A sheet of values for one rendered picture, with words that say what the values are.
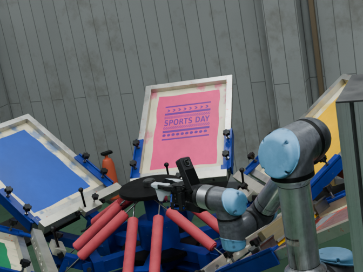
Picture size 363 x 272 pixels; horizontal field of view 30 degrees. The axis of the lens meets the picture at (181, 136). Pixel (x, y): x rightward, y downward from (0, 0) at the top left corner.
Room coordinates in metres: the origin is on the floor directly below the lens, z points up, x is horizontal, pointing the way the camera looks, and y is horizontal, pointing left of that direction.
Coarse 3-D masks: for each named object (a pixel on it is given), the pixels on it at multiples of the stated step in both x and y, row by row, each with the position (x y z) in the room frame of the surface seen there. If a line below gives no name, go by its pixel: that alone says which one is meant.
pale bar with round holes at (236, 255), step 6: (252, 234) 2.72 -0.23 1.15; (246, 240) 2.68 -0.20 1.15; (246, 246) 2.68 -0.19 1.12; (234, 252) 2.61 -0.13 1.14; (240, 252) 2.62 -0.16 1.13; (246, 252) 2.64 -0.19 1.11; (222, 258) 2.55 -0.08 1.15; (228, 258) 2.57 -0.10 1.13; (234, 258) 2.59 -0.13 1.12; (210, 264) 2.50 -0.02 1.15; (216, 264) 2.52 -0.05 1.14; (222, 264) 2.53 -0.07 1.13; (204, 270) 2.47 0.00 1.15; (210, 270) 2.48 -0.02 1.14
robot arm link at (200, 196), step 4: (200, 188) 1.93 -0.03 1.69; (204, 188) 1.92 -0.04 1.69; (208, 188) 1.91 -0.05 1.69; (200, 192) 1.92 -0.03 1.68; (204, 192) 1.91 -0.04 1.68; (196, 196) 1.92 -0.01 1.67; (200, 196) 1.91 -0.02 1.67; (204, 196) 1.90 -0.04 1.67; (196, 200) 1.92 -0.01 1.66; (200, 200) 1.91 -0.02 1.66; (204, 200) 1.90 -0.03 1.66; (200, 204) 1.91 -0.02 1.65; (204, 204) 1.90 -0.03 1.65; (204, 208) 1.92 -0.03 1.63
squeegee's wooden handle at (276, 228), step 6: (276, 222) 2.53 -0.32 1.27; (282, 222) 2.54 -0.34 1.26; (264, 228) 2.48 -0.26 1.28; (270, 228) 2.49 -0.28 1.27; (276, 228) 2.51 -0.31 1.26; (282, 228) 2.52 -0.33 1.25; (258, 234) 2.47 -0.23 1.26; (264, 234) 2.46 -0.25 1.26; (270, 234) 2.47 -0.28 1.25; (276, 234) 2.48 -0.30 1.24; (282, 234) 2.50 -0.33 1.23
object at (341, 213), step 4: (344, 208) 2.61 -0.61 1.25; (340, 212) 2.56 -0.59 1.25; (344, 212) 2.51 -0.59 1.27; (332, 216) 2.57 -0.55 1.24; (336, 216) 2.51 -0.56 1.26; (340, 216) 2.46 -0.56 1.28; (344, 216) 2.41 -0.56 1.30; (316, 220) 2.72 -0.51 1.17; (328, 220) 2.53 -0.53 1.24; (332, 220) 2.47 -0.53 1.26; (324, 224) 2.49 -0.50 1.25; (316, 228) 2.50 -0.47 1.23
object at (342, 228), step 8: (336, 200) 2.71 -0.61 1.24; (344, 200) 2.68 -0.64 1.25; (328, 208) 2.74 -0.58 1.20; (336, 208) 2.71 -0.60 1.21; (336, 224) 2.12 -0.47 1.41; (344, 224) 2.08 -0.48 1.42; (320, 232) 2.14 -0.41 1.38; (328, 232) 2.12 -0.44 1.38; (336, 232) 2.10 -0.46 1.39; (344, 232) 2.08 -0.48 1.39; (320, 240) 2.14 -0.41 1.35; (328, 240) 2.12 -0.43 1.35; (280, 248) 2.27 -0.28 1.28; (280, 256) 2.27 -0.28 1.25
